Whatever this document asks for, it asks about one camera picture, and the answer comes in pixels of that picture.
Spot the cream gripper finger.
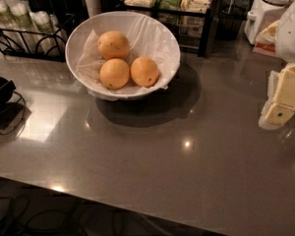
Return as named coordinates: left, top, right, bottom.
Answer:
left=267, top=71, right=279, bottom=97
left=259, top=69, right=295, bottom=130

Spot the orange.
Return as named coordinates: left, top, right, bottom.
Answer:
left=130, top=56, right=159, bottom=87
left=97, top=30, right=130, bottom=60
left=99, top=58, right=130, bottom=89

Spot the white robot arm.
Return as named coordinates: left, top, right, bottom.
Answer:
left=259, top=1, right=295, bottom=130

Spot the white paper bowl liner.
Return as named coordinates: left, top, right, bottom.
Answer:
left=76, top=15, right=181, bottom=97

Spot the orange at bowl front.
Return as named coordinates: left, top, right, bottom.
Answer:
left=99, top=58, right=130, bottom=89

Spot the white bowl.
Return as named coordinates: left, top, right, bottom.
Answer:
left=64, top=11, right=182, bottom=102

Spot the orange at bowl back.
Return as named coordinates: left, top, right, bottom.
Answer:
left=97, top=30, right=130, bottom=60

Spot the cream tea packet stack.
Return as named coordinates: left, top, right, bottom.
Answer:
left=180, top=0, right=211, bottom=14

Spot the black tea bag shelf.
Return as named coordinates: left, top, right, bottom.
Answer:
left=118, top=0, right=216, bottom=57

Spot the green tea packet stack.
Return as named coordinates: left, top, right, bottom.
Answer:
left=153, top=0, right=182, bottom=10

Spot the white paper cup stack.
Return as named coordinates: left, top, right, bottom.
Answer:
left=82, top=0, right=102, bottom=18

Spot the stacked cups sleeve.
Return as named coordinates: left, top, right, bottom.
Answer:
left=0, top=0, right=16, bottom=30
left=10, top=3, right=32, bottom=30
left=30, top=11, right=54, bottom=33

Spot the leftmost stacked cups sleeve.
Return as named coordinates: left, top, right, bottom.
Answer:
left=0, top=0, right=16, bottom=30

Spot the black wire cup rack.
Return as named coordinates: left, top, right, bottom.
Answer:
left=0, top=14, right=75, bottom=62

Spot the black wire trivet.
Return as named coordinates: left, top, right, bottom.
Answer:
left=0, top=91, right=27, bottom=136

